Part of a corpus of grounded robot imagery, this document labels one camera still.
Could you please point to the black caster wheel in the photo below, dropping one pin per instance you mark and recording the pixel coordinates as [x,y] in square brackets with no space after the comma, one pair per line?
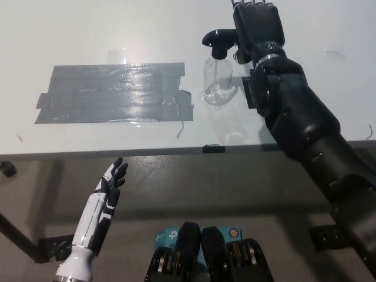
[7,169]

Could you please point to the black tape patch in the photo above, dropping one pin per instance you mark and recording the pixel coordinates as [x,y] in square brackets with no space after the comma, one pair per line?
[248,91]

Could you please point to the teal TP-Link box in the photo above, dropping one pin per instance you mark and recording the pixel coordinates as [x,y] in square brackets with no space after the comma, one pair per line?
[167,235]

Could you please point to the grey duct tape patch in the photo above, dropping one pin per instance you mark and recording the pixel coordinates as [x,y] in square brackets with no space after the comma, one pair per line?
[102,95]

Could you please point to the clear plastic spray bottle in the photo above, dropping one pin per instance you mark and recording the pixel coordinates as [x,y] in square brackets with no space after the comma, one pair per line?
[217,76]

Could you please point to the black robot torso blocks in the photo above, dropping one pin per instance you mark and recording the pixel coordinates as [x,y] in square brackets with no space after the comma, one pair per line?
[191,239]

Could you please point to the black and white right hand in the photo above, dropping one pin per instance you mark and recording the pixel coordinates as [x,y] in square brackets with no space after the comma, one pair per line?
[258,26]

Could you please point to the white and black left hand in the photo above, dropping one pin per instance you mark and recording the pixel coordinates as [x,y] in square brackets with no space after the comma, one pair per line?
[102,205]

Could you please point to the thin grey tape strand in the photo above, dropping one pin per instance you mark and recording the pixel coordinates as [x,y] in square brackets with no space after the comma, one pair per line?
[179,130]

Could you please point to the black spray trigger lid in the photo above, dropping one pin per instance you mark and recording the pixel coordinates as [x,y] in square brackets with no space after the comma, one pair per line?
[218,36]

